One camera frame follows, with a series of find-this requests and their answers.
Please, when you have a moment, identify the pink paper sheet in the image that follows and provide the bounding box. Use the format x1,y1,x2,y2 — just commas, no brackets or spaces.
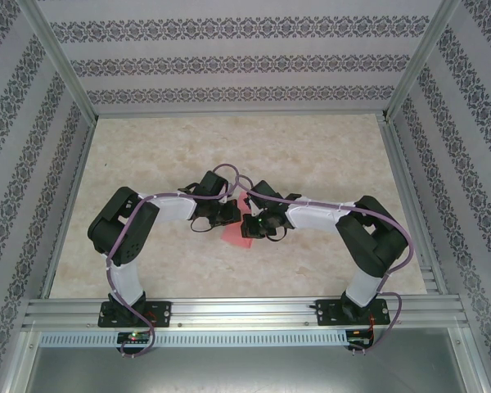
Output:
220,195,255,250

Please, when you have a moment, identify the grey metal sheet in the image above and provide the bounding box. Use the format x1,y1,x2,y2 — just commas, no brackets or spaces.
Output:
3,329,488,393

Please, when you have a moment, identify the left wrist thin black cable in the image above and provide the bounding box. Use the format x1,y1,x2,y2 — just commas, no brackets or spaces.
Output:
187,216,214,234

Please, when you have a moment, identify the aluminium back rail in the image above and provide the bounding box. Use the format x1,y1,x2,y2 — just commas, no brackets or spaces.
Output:
93,109,390,120

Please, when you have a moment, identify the aluminium mounting rail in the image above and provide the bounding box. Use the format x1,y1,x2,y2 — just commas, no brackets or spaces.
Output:
22,295,470,332

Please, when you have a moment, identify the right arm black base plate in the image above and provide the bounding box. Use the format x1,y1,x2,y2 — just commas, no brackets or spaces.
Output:
317,298,392,328

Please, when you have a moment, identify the slotted grey cable duct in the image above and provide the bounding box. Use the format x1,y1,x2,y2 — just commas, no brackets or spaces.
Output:
38,330,373,347

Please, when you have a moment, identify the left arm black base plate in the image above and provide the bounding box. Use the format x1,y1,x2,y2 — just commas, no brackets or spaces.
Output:
97,300,173,328

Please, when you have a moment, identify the aluminium side rail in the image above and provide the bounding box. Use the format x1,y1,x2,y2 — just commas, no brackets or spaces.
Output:
38,116,99,300
378,114,449,296

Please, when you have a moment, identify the aluminium frame post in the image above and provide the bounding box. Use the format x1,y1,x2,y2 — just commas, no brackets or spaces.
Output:
384,0,464,124
20,0,99,124

